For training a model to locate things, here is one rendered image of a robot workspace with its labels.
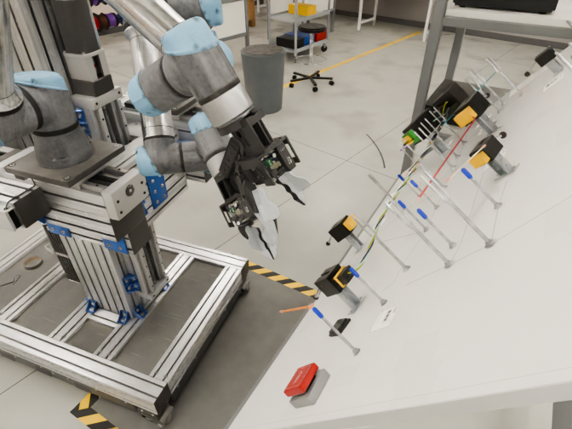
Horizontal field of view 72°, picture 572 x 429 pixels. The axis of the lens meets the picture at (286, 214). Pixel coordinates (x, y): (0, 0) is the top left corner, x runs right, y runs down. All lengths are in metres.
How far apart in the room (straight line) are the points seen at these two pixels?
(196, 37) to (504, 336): 0.53
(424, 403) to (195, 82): 0.51
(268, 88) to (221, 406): 3.16
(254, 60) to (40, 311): 2.94
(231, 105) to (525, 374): 0.49
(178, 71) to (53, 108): 0.58
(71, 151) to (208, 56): 0.67
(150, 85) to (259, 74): 3.54
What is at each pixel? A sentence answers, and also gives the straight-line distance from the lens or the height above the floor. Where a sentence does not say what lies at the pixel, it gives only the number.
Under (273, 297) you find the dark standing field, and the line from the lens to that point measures 2.26.
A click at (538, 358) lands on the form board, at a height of 1.40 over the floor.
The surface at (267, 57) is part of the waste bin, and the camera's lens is 4.14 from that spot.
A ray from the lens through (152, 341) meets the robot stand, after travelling 1.92.
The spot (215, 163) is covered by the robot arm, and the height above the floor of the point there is 1.27.
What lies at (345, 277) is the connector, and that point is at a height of 1.17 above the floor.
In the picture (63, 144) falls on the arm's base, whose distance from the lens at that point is 1.21.
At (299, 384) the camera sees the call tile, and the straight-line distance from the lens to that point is 0.65.
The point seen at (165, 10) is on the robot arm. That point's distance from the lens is 0.83.
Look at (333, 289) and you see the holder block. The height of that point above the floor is 1.13.
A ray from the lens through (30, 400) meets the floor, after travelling 2.23.
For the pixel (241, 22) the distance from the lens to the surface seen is 6.09.
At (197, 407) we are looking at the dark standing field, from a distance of 1.95.
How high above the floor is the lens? 1.70
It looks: 37 degrees down
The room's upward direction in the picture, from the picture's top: straight up
